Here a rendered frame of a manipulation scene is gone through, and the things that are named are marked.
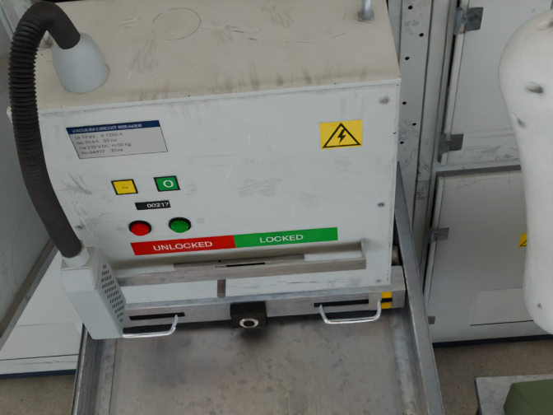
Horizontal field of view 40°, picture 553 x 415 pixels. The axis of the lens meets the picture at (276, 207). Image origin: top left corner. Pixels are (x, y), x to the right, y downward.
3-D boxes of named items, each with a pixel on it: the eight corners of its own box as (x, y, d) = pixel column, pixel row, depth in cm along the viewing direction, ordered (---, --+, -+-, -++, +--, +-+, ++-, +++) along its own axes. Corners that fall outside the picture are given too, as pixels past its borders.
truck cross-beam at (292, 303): (404, 307, 132) (406, 289, 127) (100, 328, 135) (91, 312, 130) (400, 283, 135) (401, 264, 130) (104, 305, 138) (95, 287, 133)
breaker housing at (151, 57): (391, 289, 129) (404, 78, 91) (107, 310, 132) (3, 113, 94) (362, 85, 160) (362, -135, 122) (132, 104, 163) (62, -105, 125)
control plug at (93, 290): (123, 338, 117) (90, 278, 103) (92, 341, 117) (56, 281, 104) (127, 296, 122) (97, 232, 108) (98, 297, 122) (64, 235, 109)
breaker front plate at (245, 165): (388, 294, 129) (400, 89, 91) (109, 314, 131) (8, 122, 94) (388, 287, 129) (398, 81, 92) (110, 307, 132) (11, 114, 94)
